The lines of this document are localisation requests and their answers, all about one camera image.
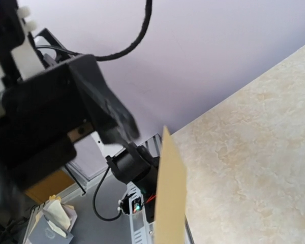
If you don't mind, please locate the aluminium front table rail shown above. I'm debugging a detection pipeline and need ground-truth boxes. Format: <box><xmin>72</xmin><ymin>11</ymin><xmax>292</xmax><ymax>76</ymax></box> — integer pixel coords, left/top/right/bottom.
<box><xmin>63</xmin><ymin>132</ymin><xmax>194</xmax><ymax>244</ymax></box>

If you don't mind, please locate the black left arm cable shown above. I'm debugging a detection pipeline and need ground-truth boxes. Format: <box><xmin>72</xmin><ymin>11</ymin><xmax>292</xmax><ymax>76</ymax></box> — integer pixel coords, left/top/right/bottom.
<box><xmin>34</xmin><ymin>0</ymin><xmax>153</xmax><ymax>62</ymax></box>

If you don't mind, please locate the round sticker sheet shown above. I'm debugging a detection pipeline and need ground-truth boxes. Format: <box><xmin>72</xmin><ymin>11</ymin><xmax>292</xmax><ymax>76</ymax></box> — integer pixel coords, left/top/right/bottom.
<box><xmin>154</xmin><ymin>127</ymin><xmax>187</xmax><ymax>244</ymax></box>

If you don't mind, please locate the grey envelope on shelf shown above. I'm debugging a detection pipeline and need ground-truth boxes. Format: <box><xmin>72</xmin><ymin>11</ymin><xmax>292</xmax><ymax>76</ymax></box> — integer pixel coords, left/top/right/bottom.
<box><xmin>23</xmin><ymin>196</ymin><xmax>77</xmax><ymax>243</ymax></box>

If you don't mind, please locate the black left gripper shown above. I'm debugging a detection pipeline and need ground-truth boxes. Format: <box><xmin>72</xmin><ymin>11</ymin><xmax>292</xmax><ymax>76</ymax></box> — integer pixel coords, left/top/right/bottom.
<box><xmin>0</xmin><ymin>54</ymin><xmax>140</xmax><ymax>211</ymax></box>

